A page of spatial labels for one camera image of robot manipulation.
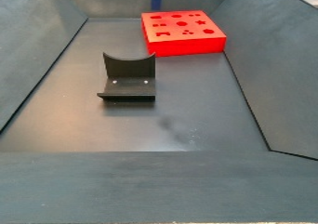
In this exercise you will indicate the red shape sorting board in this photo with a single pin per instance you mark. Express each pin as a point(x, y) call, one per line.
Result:
point(178, 33)

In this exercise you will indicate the black curved holder stand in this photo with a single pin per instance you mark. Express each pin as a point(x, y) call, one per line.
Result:
point(130, 78)

